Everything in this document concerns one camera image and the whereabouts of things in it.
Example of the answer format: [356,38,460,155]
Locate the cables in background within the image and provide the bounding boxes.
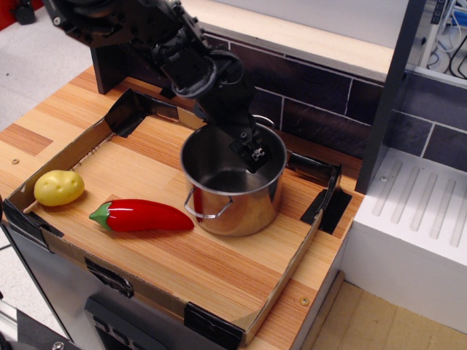
[419,0,467,79]

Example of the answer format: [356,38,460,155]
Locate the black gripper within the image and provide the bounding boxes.
[195,50,271,174]

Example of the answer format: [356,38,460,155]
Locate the grey toy oven front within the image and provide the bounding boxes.
[1,224,195,349]

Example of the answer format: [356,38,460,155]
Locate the white toy sink drainboard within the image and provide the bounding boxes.
[341,149,466,332]

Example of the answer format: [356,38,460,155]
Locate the yellow toy potato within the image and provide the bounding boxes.
[34,170,85,206]

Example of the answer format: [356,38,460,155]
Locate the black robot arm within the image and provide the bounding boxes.
[44,1,271,173]

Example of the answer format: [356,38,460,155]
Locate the dark grey shelf frame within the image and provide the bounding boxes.
[90,1,425,194]

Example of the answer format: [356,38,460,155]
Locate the stainless steel pot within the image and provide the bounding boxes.
[180,124,287,236]

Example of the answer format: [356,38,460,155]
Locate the red toy chili pepper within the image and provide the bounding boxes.
[89,199,194,232]

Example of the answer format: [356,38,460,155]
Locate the cardboard fence with black tape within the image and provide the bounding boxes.
[1,90,355,349]

